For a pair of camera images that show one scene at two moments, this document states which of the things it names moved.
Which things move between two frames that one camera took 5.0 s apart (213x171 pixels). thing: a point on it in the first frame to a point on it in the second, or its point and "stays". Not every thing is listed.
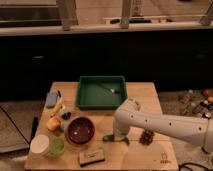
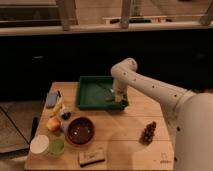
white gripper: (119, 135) to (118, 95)
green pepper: (108, 138) to (111, 99)
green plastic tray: (101, 92) stays
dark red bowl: (80, 130) stays
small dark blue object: (66, 116) stays
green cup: (56, 146) stays
